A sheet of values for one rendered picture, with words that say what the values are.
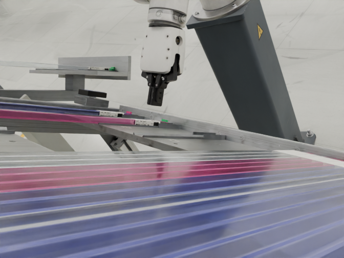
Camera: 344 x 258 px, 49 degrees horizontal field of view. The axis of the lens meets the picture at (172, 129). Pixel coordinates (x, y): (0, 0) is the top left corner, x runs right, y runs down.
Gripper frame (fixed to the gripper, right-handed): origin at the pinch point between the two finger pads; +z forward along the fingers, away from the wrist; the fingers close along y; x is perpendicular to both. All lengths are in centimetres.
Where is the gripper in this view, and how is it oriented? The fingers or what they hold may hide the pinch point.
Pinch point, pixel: (155, 97)
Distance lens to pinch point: 84.3
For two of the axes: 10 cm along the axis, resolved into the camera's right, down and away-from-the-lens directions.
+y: -7.0, -1.7, 6.9
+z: -1.5, 9.8, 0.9
